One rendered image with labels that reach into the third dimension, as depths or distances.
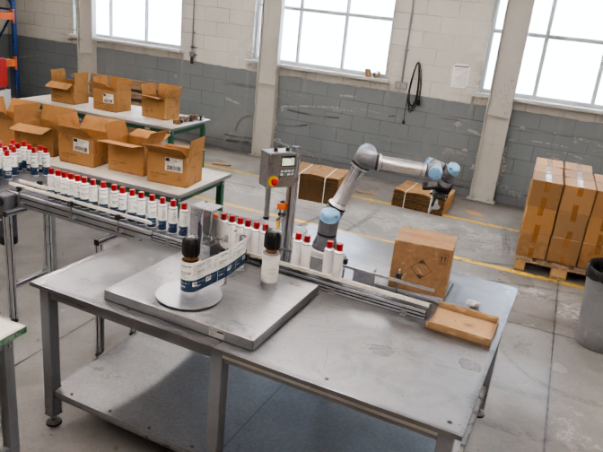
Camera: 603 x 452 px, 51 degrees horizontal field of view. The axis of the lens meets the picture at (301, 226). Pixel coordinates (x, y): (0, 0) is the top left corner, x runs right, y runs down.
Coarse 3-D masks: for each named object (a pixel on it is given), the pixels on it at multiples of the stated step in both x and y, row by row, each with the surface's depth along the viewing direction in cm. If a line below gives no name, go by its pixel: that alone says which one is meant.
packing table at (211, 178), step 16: (96, 176) 492; (112, 176) 496; (128, 176) 500; (208, 176) 522; (224, 176) 527; (128, 192) 490; (144, 192) 484; (160, 192) 472; (176, 192) 473; (192, 192) 483
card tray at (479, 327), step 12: (444, 312) 315; (456, 312) 316; (468, 312) 314; (480, 312) 312; (432, 324) 296; (444, 324) 303; (456, 324) 304; (468, 324) 306; (480, 324) 307; (492, 324) 308; (456, 336) 293; (468, 336) 290; (480, 336) 288; (492, 336) 289
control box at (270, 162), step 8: (264, 152) 328; (272, 152) 325; (280, 152) 327; (288, 152) 329; (264, 160) 329; (272, 160) 325; (280, 160) 328; (264, 168) 330; (272, 168) 327; (280, 168) 329; (288, 168) 332; (264, 176) 331; (272, 176) 328; (288, 176) 333; (264, 184) 331; (280, 184) 333; (288, 184) 335
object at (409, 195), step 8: (408, 184) 785; (416, 184) 788; (400, 192) 752; (408, 192) 749; (416, 192) 752; (424, 192) 756; (392, 200) 761; (400, 200) 757; (408, 200) 751; (416, 200) 747; (424, 200) 743; (440, 200) 734; (448, 200) 750; (408, 208) 755; (416, 208) 750; (424, 208) 745; (440, 208) 738; (448, 208) 765
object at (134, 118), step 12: (36, 96) 781; (48, 96) 789; (72, 108) 734; (84, 108) 741; (132, 108) 770; (132, 120) 701; (144, 120) 708; (156, 120) 714; (168, 120) 720; (204, 120) 741; (168, 132) 690; (180, 132) 707; (204, 132) 752; (204, 144) 758; (204, 156) 764
